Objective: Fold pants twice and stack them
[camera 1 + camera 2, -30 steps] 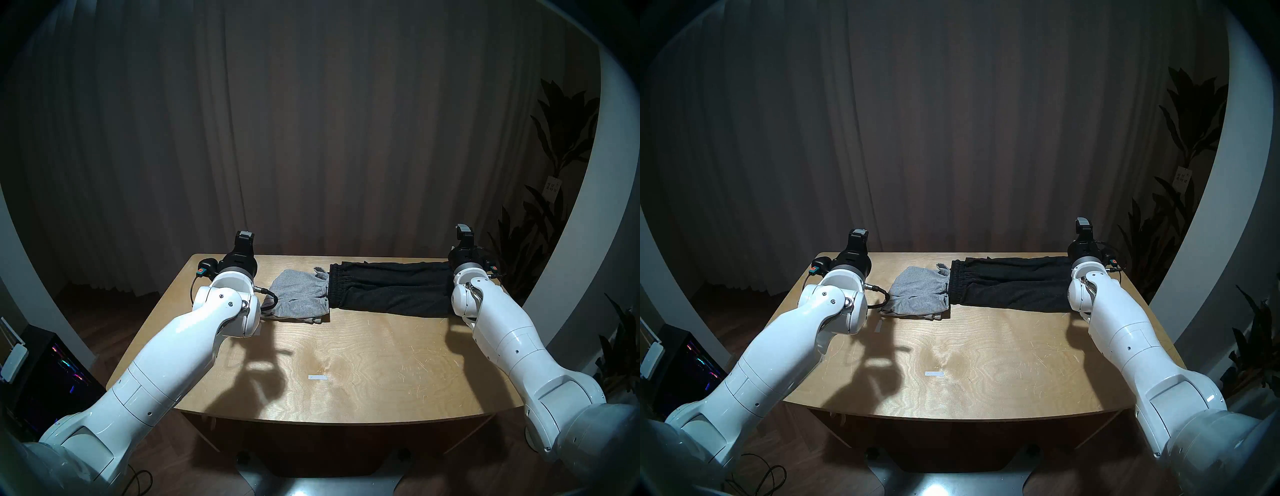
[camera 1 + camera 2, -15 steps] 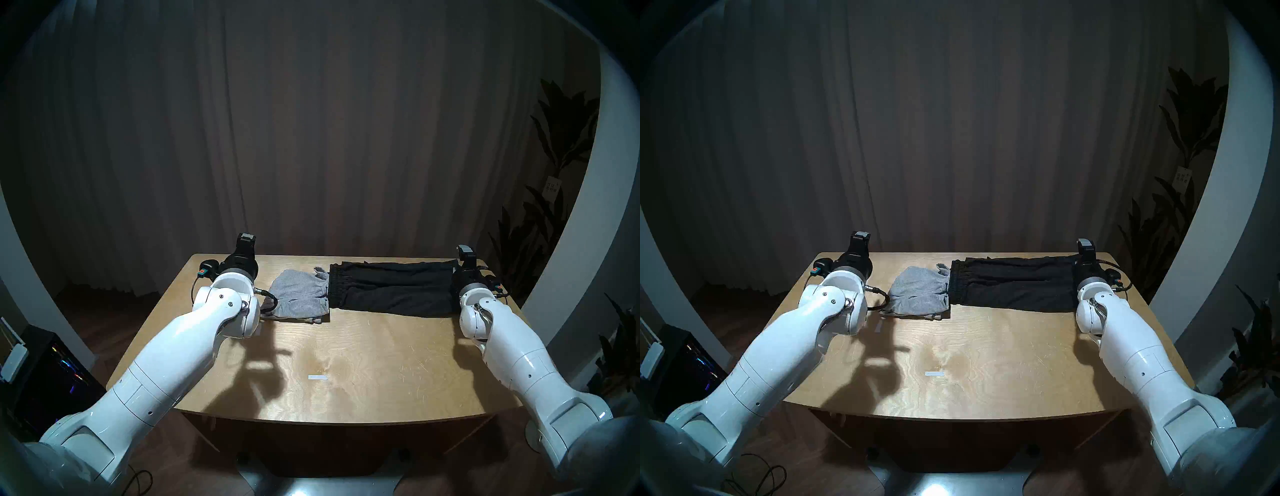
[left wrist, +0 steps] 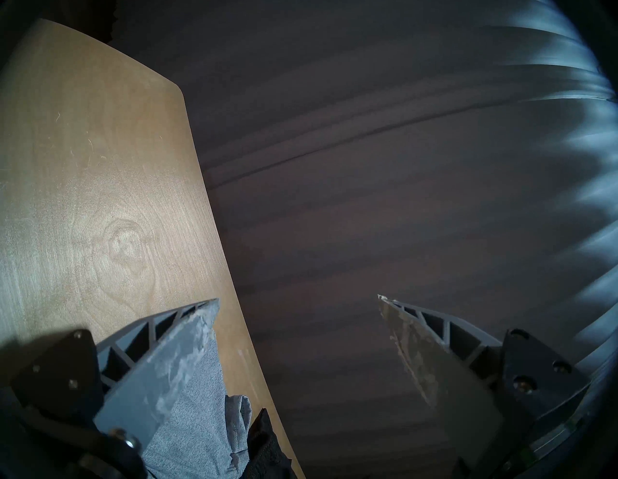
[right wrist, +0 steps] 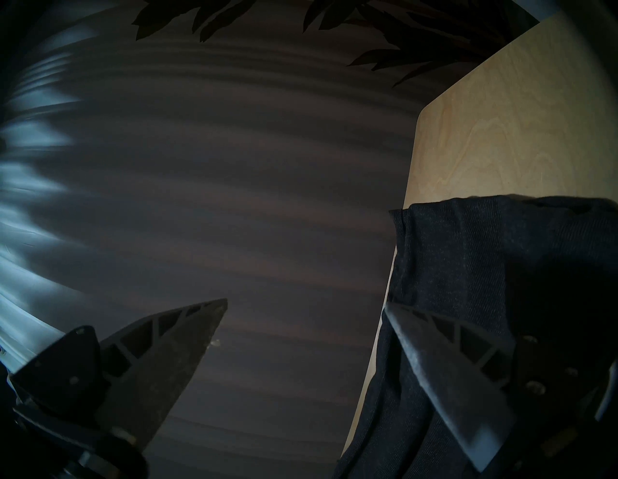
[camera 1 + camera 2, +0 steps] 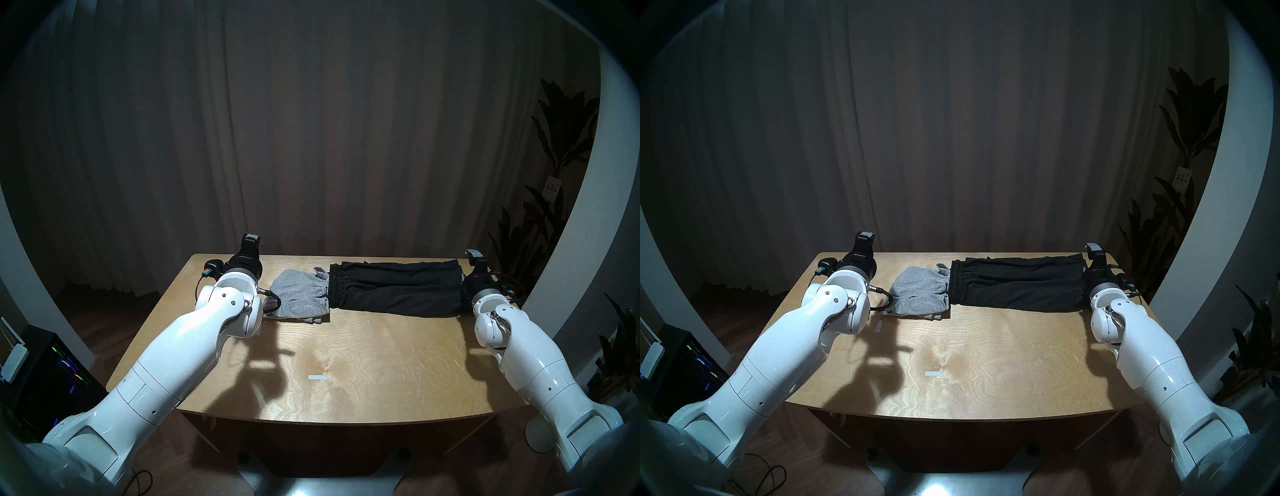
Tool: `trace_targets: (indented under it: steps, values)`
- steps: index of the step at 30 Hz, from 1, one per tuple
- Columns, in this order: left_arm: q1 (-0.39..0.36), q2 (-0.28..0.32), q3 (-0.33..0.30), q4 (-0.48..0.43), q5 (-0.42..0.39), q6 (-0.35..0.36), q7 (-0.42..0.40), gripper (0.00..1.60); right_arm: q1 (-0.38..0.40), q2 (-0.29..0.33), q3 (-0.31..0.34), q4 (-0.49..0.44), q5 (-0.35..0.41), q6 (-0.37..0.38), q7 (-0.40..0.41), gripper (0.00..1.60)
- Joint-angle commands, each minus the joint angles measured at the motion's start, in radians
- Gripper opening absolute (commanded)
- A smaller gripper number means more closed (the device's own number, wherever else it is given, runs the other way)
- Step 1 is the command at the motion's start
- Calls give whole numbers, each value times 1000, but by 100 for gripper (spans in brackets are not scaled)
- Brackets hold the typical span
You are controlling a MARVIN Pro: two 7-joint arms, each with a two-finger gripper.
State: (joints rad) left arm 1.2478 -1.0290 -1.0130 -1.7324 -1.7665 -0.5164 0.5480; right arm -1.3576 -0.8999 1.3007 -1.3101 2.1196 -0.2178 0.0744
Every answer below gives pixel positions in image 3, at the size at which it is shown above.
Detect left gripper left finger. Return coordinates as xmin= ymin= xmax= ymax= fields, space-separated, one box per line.
xmin=10 ymin=298 xmax=220 ymax=449

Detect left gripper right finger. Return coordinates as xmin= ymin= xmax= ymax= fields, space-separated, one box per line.
xmin=377 ymin=293 xmax=592 ymax=465

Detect grey shorts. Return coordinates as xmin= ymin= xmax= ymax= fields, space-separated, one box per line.
xmin=142 ymin=333 xmax=254 ymax=479

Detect black shorts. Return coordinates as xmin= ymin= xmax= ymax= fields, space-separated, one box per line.
xmin=244 ymin=408 xmax=298 ymax=479

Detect brown pleated curtain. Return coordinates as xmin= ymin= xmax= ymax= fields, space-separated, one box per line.
xmin=111 ymin=0 xmax=618 ymax=479

